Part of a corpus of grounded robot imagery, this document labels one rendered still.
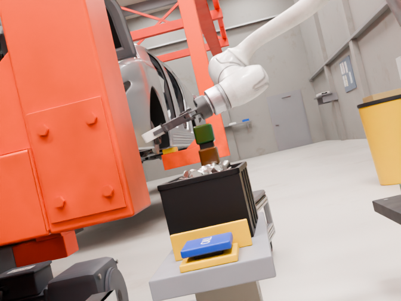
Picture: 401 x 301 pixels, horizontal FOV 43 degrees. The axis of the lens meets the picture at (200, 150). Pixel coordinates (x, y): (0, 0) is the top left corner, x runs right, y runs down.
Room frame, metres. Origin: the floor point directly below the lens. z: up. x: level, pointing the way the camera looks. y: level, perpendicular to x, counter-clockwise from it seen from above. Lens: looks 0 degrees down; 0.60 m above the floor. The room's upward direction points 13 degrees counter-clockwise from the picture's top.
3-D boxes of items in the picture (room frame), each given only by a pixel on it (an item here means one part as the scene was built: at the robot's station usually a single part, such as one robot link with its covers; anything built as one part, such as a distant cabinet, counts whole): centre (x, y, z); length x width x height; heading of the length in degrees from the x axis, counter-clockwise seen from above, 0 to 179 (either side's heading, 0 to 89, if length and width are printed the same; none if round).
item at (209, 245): (0.72, 0.02, 0.47); 0.07 x 0.07 x 0.02; 84
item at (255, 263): (0.89, 0.00, 0.44); 0.43 x 0.17 x 0.03; 174
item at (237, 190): (0.93, 0.00, 0.51); 0.20 x 0.14 x 0.13; 171
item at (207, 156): (1.09, -0.02, 0.59); 0.04 x 0.04 x 0.04; 84
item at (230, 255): (0.72, 0.02, 0.45); 0.08 x 0.08 x 0.01; 84
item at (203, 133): (1.09, -0.02, 0.64); 0.04 x 0.04 x 0.04; 84
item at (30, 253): (1.52, 0.52, 0.48); 0.16 x 0.12 x 0.17; 84
